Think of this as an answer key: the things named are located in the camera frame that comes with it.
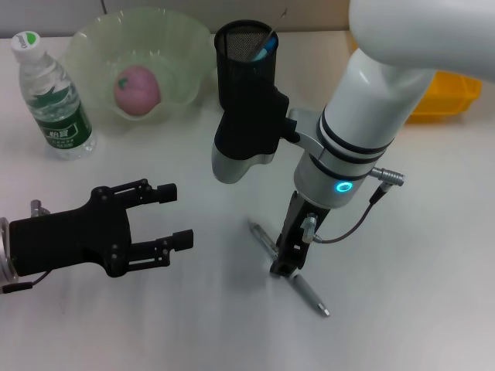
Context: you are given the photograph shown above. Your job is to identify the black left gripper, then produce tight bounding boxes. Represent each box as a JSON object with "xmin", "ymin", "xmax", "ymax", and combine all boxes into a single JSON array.
[{"xmin": 8, "ymin": 178, "xmax": 194, "ymax": 278}]

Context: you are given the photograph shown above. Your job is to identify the silver ballpoint pen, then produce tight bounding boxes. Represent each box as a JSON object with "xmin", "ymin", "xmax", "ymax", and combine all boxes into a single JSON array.
[{"xmin": 247, "ymin": 219, "xmax": 332, "ymax": 318}]

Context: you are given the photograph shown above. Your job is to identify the yellow plastic bin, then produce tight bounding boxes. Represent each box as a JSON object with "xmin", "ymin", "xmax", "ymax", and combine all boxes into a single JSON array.
[{"xmin": 404, "ymin": 71, "xmax": 483, "ymax": 124}]

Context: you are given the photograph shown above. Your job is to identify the clear bottle with green label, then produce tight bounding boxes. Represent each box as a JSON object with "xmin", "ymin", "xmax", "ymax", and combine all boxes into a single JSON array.
[{"xmin": 10, "ymin": 30, "xmax": 97, "ymax": 162}]

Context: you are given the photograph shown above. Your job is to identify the translucent green fruit bowl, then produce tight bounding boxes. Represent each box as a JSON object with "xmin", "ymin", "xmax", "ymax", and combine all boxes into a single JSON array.
[{"xmin": 63, "ymin": 7, "xmax": 217, "ymax": 124}]

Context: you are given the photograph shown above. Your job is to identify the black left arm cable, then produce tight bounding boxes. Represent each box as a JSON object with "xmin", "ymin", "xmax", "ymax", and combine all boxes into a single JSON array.
[{"xmin": 0, "ymin": 270, "xmax": 51, "ymax": 294}]

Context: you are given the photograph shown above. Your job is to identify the blue and teal scissors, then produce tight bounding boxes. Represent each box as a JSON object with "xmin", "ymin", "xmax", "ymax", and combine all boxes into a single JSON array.
[{"xmin": 253, "ymin": 36, "xmax": 278, "ymax": 62}]

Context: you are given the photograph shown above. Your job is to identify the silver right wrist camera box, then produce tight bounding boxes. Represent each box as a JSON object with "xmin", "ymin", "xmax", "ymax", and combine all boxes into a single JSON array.
[{"xmin": 210, "ymin": 75, "xmax": 299, "ymax": 185}]

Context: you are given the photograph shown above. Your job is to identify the pink toy peach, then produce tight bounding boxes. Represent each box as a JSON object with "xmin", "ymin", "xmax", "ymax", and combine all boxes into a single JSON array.
[{"xmin": 113, "ymin": 65, "xmax": 162, "ymax": 117}]

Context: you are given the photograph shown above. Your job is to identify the black mesh pen cup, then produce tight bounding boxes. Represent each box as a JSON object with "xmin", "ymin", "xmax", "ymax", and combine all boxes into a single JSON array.
[{"xmin": 213, "ymin": 21, "xmax": 279, "ymax": 113}]

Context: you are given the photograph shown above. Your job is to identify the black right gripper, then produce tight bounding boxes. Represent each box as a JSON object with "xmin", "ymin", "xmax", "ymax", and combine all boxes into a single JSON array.
[{"xmin": 269, "ymin": 191, "xmax": 332, "ymax": 278}]

